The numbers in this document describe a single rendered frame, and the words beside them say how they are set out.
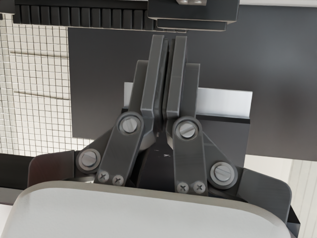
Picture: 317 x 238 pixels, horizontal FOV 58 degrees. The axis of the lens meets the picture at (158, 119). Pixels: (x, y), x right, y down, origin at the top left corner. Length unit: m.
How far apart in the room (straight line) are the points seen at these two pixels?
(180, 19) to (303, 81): 0.43
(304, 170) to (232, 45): 2.24
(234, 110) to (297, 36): 0.54
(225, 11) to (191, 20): 0.04
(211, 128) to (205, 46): 0.51
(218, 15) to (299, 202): 2.70
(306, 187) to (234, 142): 2.72
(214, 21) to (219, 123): 0.22
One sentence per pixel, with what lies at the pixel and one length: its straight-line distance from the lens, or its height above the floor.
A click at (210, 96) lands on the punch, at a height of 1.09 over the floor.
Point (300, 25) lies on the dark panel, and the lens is 0.76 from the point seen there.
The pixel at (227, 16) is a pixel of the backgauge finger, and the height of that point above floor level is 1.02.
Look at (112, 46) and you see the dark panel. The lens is 0.76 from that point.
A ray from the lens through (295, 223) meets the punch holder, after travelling 0.26.
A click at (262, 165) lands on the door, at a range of 2.78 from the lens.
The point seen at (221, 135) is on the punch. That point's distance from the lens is 0.23.
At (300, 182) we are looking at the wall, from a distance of 2.91.
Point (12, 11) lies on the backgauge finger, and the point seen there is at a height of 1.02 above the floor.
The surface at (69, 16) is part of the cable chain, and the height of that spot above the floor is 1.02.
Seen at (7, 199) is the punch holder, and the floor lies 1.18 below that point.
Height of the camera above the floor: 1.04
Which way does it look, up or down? 17 degrees up
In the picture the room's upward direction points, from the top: 177 degrees counter-clockwise
